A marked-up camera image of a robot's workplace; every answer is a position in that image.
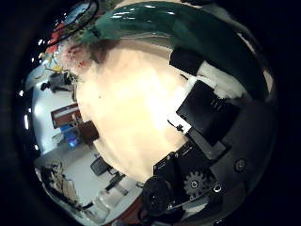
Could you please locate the small brown box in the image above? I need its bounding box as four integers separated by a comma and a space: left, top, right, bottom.
78, 120, 101, 145

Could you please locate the dark red framed cabinet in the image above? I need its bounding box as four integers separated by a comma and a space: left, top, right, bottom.
50, 103, 83, 130

